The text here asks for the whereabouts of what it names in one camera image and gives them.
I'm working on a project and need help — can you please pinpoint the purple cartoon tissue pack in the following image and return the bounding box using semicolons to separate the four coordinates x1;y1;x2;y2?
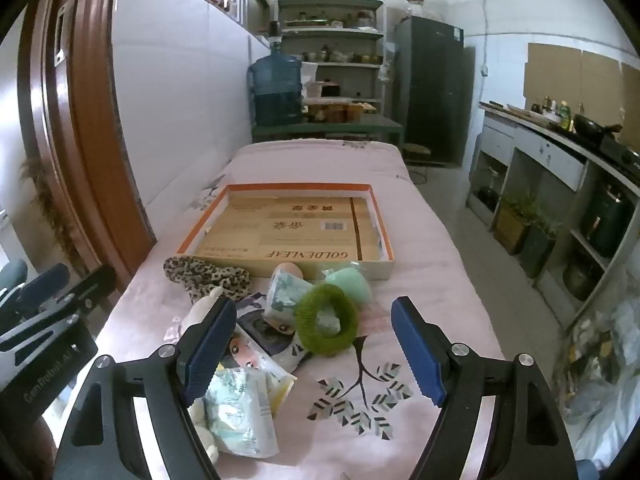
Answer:
235;292;313;373

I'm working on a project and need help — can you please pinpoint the round wooden stool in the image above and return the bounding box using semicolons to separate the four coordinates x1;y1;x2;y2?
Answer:
402;142;432;166

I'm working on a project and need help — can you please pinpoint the green table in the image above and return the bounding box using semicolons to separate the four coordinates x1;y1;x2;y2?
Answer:
251;112;405;148

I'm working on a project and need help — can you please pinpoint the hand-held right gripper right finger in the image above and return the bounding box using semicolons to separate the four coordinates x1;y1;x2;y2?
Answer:
390;296;576;480

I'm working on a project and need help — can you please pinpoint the brown wooden door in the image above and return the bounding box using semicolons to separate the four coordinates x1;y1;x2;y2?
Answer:
17;0;157;281

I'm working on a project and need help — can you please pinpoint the pile of plastic bags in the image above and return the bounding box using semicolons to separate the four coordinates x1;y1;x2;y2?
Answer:
565;300;640;461

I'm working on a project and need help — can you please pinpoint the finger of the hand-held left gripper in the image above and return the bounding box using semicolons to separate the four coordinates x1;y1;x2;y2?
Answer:
15;264;117;331
0;260;30;293

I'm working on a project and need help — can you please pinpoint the teal patterned tissue pack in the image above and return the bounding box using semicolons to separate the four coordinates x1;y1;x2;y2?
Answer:
263;266;321;328

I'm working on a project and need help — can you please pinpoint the potted plant in box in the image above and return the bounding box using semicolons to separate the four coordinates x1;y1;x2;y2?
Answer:
492;192;533;256
520;215;561;278

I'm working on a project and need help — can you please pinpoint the large dark green pot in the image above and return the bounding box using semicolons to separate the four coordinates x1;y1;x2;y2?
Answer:
580;185;636;258

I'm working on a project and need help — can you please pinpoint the black wok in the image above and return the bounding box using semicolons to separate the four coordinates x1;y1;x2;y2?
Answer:
572;112;623;142

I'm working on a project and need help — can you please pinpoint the blue water jug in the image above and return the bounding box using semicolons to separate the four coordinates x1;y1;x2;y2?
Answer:
246;37;303;128

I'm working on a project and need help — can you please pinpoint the dark green refrigerator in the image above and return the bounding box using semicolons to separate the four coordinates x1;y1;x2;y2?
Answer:
392;16;476;166

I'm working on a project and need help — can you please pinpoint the grey kitchen counter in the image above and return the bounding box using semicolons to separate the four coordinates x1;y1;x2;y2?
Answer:
467;102;640;331

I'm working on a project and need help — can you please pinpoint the white green tissue pack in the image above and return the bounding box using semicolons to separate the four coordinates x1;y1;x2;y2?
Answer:
202;366;279;459

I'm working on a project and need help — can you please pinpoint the leopard print scrunchie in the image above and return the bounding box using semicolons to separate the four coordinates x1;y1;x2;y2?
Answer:
163;255;252;305

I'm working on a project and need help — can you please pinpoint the cardboard wall panel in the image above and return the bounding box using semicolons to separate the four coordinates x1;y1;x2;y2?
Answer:
580;50;623;111
524;42;583;106
620;62;640;126

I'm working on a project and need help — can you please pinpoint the cream plush bear light dress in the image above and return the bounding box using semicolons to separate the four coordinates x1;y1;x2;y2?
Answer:
181;285;226;333

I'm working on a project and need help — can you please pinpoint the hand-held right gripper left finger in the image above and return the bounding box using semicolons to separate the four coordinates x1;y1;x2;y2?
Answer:
52;296;238;480

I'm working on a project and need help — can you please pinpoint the dark kettle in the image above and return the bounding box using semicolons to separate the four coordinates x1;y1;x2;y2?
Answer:
477;170;501;211

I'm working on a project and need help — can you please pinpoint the white plush cat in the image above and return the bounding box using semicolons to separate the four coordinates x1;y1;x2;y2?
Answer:
189;397;221;463

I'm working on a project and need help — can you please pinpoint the orange rimmed cardboard box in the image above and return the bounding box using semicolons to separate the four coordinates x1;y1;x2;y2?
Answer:
174;183;396;281

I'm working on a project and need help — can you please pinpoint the metal shelf rack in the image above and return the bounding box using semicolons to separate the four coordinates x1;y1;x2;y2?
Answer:
276;0;386;121

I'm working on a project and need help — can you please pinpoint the mint green sponge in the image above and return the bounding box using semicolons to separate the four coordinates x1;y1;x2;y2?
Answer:
322;267;373;301

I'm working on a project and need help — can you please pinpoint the pink printed blanket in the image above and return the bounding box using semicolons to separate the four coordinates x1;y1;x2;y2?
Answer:
60;140;506;480

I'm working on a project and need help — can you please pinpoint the black gas stove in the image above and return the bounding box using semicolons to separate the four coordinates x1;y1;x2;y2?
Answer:
597;135;640;181

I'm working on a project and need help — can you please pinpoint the green fuzzy ring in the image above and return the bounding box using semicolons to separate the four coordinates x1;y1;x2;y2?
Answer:
295;283;359;358

